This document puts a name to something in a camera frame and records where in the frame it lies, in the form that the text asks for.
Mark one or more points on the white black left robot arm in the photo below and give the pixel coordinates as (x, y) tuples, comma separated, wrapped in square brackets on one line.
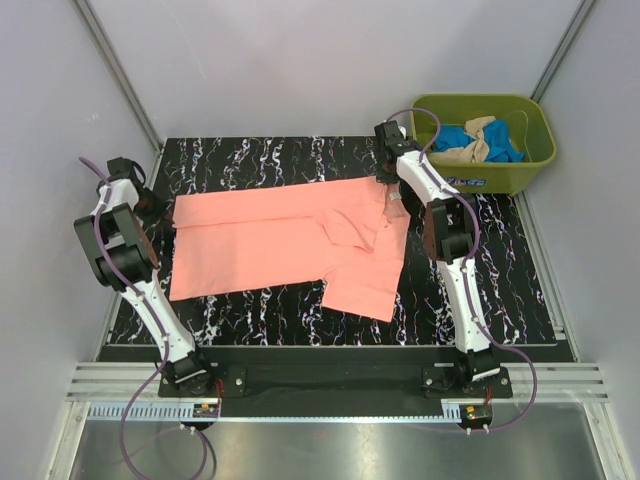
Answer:
[(122, 258)]

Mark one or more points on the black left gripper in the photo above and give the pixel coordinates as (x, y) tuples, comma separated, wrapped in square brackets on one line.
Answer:
[(161, 213)]

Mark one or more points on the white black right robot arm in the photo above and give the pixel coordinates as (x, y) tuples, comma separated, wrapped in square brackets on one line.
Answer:
[(451, 240)]

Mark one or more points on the olive green plastic bin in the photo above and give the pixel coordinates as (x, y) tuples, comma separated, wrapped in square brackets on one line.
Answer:
[(529, 131)]

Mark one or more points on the blue t shirt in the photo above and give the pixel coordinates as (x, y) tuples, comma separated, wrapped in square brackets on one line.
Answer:
[(501, 149)]

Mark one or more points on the left slotted cable duct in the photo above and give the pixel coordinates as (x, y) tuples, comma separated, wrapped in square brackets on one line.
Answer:
[(175, 411)]

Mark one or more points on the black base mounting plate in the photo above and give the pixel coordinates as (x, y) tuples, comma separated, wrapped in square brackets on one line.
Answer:
[(331, 383)]

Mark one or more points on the right slotted cable duct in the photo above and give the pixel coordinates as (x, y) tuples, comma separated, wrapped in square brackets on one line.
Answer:
[(468, 415)]

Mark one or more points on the aluminium frame rail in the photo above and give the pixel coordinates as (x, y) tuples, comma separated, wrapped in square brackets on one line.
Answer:
[(555, 383)]

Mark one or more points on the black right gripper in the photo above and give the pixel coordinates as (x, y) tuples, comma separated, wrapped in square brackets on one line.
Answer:
[(383, 178)]

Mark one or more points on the slotted cable duct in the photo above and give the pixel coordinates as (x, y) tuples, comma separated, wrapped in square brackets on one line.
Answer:
[(175, 411), (468, 415)]

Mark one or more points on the pink t shirt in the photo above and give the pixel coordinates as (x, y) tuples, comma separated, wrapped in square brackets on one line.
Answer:
[(351, 234)]

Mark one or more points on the beige t shirt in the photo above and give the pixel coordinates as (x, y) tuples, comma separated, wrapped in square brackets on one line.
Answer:
[(462, 144)]

